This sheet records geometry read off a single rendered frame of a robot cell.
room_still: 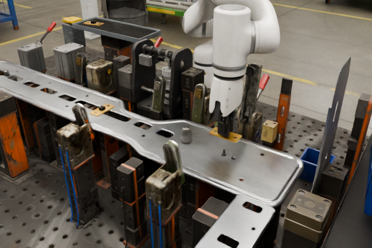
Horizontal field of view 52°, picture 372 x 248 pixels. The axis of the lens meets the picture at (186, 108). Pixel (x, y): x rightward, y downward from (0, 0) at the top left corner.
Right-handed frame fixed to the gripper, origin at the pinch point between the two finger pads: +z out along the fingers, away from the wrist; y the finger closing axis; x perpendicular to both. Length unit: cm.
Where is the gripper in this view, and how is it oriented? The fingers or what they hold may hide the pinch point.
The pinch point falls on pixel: (225, 126)
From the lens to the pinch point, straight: 102.3
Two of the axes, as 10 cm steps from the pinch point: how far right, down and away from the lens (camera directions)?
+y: -5.5, 4.0, -7.3
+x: 8.3, 2.6, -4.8
